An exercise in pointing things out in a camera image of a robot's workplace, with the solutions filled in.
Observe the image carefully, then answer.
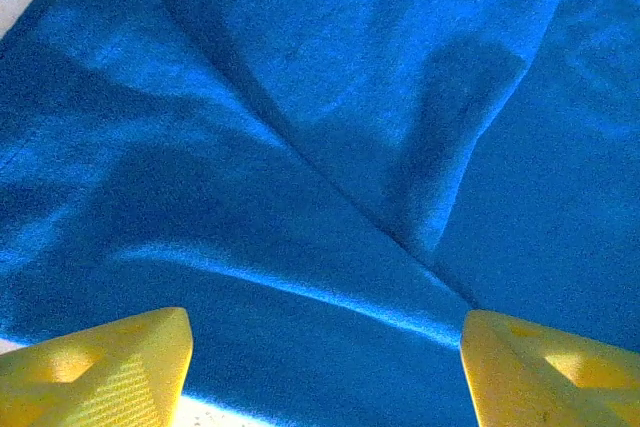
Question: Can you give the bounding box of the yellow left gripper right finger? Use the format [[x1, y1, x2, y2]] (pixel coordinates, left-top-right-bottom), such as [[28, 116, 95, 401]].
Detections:
[[458, 309, 640, 427]]

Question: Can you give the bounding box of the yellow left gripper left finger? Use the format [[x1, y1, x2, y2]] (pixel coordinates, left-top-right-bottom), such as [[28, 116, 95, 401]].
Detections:
[[0, 305, 195, 427]]

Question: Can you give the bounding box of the royal blue t-shirt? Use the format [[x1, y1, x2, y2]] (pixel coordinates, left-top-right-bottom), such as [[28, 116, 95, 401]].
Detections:
[[0, 0, 640, 427]]

